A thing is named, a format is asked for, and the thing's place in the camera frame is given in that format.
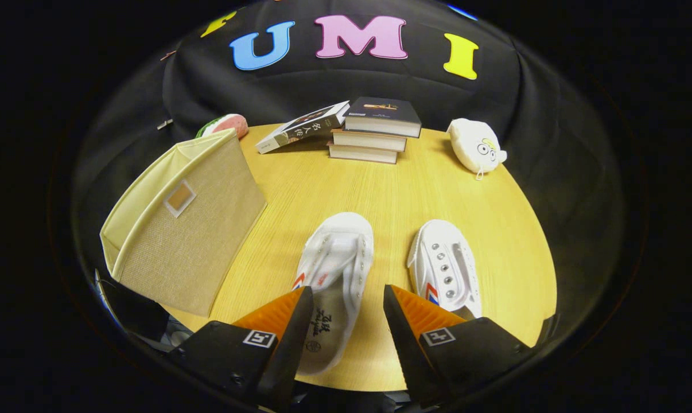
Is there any white plush pouch with eyes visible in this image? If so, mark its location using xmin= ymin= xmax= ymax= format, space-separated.
xmin=446 ymin=118 xmax=508 ymax=180

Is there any beige fabric storage box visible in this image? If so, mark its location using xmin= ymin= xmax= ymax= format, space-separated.
xmin=99 ymin=128 xmax=267 ymax=318

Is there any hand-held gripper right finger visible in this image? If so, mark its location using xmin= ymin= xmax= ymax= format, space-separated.
xmin=383 ymin=284 xmax=533 ymax=409

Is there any white canvas shoe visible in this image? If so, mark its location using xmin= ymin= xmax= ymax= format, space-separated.
xmin=407 ymin=220 xmax=483 ymax=320
xmin=291 ymin=212 xmax=375 ymax=377

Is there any black hardcover book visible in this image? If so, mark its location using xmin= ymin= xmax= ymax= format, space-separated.
xmin=344 ymin=97 xmax=422 ymax=138

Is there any dark book with cream pages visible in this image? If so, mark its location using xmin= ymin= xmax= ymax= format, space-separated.
xmin=331 ymin=128 xmax=407 ymax=153
xmin=327 ymin=142 xmax=399 ymax=165

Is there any watermelon slice toy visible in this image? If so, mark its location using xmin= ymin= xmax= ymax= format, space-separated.
xmin=196 ymin=114 xmax=249 ymax=140

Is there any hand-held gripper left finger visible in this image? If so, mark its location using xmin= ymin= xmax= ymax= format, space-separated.
xmin=165 ymin=286 xmax=314 ymax=411

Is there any white and black paperback book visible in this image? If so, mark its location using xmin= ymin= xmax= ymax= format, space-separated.
xmin=255 ymin=101 xmax=351 ymax=154

